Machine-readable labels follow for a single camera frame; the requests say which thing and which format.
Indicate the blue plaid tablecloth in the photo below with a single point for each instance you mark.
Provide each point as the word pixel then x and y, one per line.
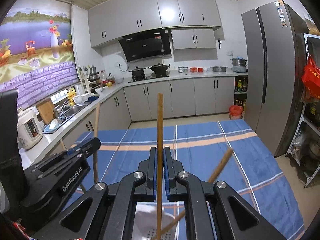
pixel 252 171

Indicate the steel steamer pot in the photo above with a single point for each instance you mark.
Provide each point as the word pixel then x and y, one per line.
pixel 239 65

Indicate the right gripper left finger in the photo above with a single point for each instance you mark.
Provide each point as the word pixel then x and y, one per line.
pixel 106 211

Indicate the black wok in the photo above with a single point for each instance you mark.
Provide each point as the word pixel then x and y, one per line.
pixel 160 70

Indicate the red floor bag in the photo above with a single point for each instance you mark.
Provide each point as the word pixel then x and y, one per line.
pixel 235 112

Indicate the wooden cutting board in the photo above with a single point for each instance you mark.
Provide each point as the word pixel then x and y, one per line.
pixel 46 110

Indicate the wooden chopstick four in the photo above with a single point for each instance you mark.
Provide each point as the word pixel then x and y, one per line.
pixel 183 186

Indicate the white rice cooker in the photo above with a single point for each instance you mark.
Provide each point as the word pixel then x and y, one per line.
pixel 28 129

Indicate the grey upper cabinets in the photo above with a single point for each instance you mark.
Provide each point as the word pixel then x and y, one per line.
pixel 114 19

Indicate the kitchen sink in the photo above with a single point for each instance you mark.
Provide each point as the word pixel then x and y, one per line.
pixel 54 125

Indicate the red plastic bag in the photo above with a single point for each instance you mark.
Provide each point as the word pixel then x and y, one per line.
pixel 310 78

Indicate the metal storage rack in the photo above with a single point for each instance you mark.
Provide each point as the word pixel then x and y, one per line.
pixel 304 147

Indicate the black cooking pot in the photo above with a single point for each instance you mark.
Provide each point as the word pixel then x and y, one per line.
pixel 138 74

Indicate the grey refrigerator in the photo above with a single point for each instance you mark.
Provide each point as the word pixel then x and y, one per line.
pixel 276 54

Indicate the white utensil holder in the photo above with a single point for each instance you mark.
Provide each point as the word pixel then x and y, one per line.
pixel 146 219

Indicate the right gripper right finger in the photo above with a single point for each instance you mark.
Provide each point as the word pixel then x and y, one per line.
pixel 233 218

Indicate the black range hood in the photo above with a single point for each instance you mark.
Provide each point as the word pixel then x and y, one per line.
pixel 146 44

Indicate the wall mural poster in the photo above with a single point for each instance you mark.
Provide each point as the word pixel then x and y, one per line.
pixel 37 55

